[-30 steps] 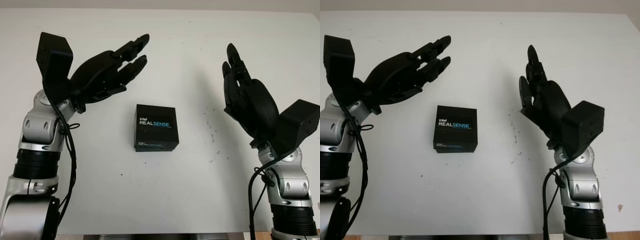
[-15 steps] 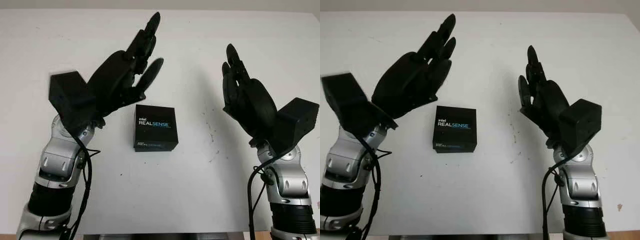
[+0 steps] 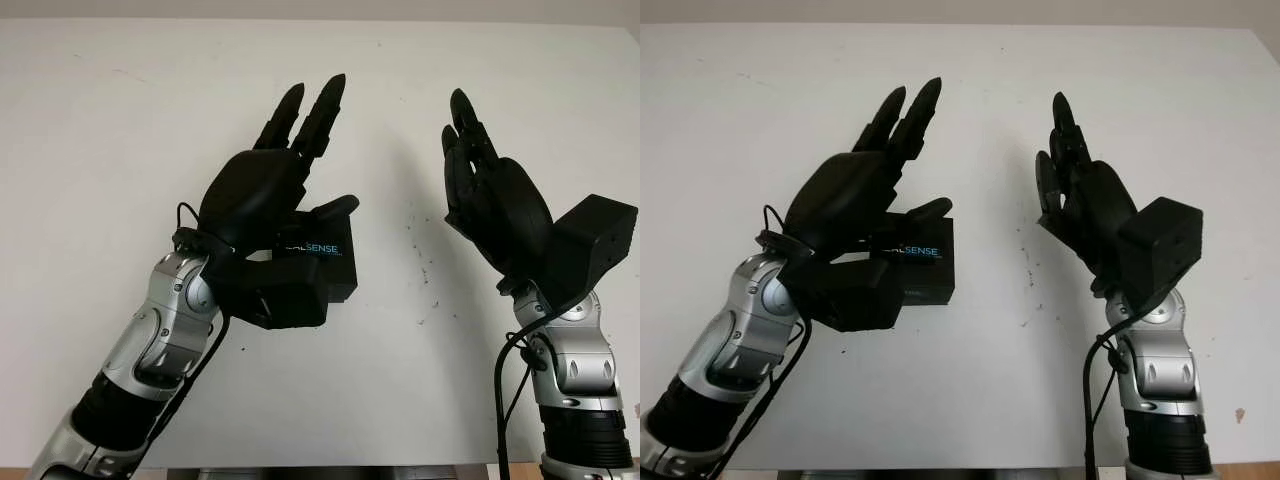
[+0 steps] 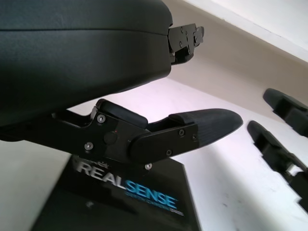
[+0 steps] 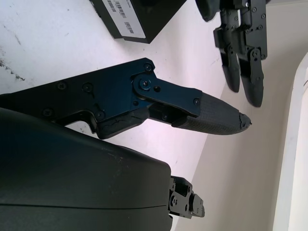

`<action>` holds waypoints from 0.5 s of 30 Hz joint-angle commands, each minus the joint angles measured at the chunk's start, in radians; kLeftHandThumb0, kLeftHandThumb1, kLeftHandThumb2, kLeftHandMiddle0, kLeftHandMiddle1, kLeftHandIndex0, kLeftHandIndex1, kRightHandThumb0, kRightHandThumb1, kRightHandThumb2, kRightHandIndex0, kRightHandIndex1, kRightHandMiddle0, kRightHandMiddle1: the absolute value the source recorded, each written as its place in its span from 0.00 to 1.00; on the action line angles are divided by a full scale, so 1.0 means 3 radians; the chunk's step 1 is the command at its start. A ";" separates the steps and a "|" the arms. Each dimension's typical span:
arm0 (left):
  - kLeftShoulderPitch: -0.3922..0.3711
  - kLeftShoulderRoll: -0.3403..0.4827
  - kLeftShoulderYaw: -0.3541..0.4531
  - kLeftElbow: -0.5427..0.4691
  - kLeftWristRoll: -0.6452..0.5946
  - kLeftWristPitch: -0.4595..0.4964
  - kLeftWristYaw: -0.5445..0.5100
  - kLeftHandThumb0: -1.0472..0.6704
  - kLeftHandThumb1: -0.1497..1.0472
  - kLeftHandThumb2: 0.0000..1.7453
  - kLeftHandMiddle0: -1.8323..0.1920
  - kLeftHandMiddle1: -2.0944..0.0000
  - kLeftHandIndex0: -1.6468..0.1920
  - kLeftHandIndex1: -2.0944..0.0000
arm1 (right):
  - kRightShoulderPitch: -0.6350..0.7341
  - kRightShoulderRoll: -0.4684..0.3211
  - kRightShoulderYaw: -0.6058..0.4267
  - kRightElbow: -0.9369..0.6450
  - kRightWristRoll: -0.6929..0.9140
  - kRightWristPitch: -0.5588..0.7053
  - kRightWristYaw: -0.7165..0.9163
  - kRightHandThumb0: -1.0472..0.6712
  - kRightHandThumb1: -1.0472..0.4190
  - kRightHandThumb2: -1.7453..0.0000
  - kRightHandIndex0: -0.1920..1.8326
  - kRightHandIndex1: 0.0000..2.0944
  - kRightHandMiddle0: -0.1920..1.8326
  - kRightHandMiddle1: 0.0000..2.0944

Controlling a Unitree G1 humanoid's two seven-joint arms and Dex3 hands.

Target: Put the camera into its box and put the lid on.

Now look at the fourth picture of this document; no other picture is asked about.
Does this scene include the black RealSense box lid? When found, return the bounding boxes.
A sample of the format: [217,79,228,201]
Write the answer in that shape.
[32,154,202,231]

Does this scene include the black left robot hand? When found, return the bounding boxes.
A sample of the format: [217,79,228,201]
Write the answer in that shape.
[0,0,243,169]

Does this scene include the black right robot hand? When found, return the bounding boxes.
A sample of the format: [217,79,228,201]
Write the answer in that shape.
[247,88,308,208]

